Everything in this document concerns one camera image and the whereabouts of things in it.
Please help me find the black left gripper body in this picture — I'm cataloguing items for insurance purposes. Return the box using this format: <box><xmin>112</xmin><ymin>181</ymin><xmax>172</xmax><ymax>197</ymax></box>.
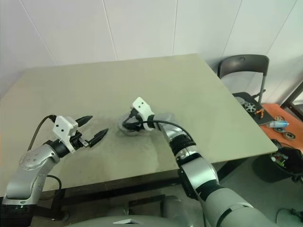
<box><xmin>70</xmin><ymin>131</ymin><xmax>91</xmax><ymax>150</ymax></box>

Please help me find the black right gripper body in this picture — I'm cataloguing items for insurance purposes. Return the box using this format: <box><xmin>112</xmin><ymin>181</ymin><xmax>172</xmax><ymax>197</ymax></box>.
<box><xmin>128</xmin><ymin>107</ymin><xmax>144</xmax><ymax>125</ymax></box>

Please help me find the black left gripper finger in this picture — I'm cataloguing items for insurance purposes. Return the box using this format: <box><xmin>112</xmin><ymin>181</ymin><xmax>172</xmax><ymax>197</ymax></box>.
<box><xmin>75</xmin><ymin>114</ymin><xmax>94</xmax><ymax>127</ymax></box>
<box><xmin>89</xmin><ymin>128</ymin><xmax>110</xmax><ymax>148</ymax></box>

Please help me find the motor stator with copper windings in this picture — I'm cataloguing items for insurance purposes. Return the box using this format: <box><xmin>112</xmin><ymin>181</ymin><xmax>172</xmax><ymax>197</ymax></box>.
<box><xmin>118</xmin><ymin>125</ymin><xmax>145</xmax><ymax>137</ymax></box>

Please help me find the grey robot torso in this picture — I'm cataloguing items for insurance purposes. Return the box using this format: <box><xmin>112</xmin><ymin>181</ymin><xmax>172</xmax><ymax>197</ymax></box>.
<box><xmin>78</xmin><ymin>194</ymin><xmax>206</xmax><ymax>227</ymax></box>

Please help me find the silver spoked wheel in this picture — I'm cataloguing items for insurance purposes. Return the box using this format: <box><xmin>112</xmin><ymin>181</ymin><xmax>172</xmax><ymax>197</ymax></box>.
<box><xmin>243</xmin><ymin>101</ymin><xmax>257</xmax><ymax>114</ymax></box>

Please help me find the black folding chair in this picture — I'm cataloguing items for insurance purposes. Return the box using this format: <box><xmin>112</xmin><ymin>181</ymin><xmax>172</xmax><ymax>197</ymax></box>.
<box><xmin>217</xmin><ymin>54</ymin><xmax>275</xmax><ymax>126</ymax></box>

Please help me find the blue plastic bottle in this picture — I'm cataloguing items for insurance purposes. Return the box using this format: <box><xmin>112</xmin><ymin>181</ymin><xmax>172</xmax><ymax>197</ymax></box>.
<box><xmin>268</xmin><ymin>120</ymin><xmax>290</xmax><ymax>129</ymax></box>

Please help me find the orange surface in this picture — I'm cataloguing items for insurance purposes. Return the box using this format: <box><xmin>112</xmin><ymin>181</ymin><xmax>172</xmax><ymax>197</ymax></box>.
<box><xmin>259</xmin><ymin>103</ymin><xmax>303</xmax><ymax>152</ymax></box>

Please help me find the black round bin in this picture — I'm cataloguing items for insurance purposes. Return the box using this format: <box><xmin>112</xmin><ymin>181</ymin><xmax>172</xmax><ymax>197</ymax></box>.
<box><xmin>269</xmin><ymin>146</ymin><xmax>303</xmax><ymax>183</ymax></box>

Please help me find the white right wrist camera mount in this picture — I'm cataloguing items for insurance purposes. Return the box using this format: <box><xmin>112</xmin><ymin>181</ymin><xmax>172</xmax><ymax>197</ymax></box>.
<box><xmin>132</xmin><ymin>96</ymin><xmax>156</xmax><ymax>131</ymax></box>

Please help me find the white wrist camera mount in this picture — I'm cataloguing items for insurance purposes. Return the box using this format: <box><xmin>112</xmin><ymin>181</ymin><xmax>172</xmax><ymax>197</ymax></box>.
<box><xmin>132</xmin><ymin>96</ymin><xmax>156</xmax><ymax>131</ymax></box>
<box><xmin>52</xmin><ymin>115</ymin><xmax>79</xmax><ymax>154</ymax></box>

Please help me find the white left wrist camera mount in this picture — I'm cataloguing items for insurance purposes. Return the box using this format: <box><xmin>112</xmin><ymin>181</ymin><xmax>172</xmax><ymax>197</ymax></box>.
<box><xmin>52</xmin><ymin>115</ymin><xmax>79</xmax><ymax>154</ymax></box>

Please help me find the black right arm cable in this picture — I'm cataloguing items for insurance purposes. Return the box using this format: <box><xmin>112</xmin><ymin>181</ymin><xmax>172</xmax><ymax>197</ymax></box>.
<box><xmin>139</xmin><ymin>120</ymin><xmax>194</xmax><ymax>142</ymax></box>

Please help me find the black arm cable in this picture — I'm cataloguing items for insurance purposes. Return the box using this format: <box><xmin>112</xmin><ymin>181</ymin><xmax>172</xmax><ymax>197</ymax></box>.
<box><xmin>27</xmin><ymin>114</ymin><xmax>62</xmax><ymax>190</ymax></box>
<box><xmin>139</xmin><ymin>120</ymin><xmax>194</xmax><ymax>142</ymax></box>

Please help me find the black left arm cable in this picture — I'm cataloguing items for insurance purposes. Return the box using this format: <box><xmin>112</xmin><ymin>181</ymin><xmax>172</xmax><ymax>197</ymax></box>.
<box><xmin>27</xmin><ymin>114</ymin><xmax>62</xmax><ymax>190</ymax></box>

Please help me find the black table frame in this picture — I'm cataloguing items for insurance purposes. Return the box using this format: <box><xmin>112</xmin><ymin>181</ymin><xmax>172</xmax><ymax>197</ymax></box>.
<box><xmin>60</xmin><ymin>157</ymin><xmax>248</xmax><ymax>215</ymax></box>

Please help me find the black metal furniture frame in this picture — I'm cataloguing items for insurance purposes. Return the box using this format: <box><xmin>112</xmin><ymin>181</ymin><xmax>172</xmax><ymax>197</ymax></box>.
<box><xmin>281</xmin><ymin>80</ymin><xmax>303</xmax><ymax>116</ymax></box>

